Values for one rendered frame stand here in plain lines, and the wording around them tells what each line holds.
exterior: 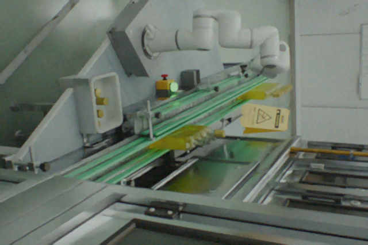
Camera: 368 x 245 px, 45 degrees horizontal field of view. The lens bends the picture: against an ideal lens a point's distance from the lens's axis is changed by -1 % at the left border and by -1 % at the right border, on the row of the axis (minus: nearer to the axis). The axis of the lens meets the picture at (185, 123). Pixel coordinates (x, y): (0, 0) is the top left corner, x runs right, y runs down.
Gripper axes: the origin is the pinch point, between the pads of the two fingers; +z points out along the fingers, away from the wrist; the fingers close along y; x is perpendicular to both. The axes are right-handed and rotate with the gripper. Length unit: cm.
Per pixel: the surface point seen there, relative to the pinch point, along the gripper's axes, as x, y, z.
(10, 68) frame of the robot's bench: -20, -125, -17
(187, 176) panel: -69, -41, -42
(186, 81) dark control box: -8.8, -36.3, 2.5
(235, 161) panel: -59, -18, -34
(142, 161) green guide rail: -65, -61, -46
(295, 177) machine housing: -67, 5, -49
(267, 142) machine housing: -41.6, 8.1, -4.9
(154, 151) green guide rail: -58, -55, -35
